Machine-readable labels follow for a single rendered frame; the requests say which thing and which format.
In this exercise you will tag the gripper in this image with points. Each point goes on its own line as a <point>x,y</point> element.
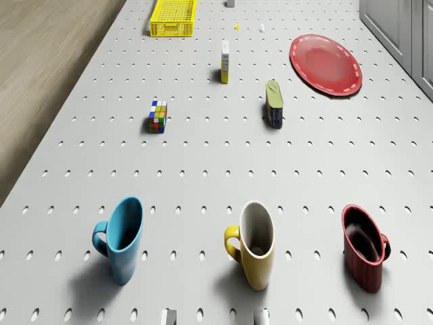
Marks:
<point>168,318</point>

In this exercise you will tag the blue mug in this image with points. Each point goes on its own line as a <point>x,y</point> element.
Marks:
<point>123,260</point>

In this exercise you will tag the yellow mug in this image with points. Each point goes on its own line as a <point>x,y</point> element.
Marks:
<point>258,271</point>

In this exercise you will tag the puzzle cube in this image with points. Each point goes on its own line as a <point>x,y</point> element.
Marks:
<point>157,116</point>

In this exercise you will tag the red mug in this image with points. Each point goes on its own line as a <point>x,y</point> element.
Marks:
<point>367,274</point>

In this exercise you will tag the flat-sided can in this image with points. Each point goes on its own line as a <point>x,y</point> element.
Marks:
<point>274,108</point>

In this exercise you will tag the yellow basket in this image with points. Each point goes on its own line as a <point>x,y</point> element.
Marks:
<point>172,28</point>

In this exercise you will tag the red plate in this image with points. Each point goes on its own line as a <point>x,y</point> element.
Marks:
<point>324,64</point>

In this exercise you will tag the grey cube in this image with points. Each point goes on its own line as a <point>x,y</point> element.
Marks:
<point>230,3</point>

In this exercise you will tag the white cabinet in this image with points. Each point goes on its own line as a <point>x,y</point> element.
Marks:
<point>389,23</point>

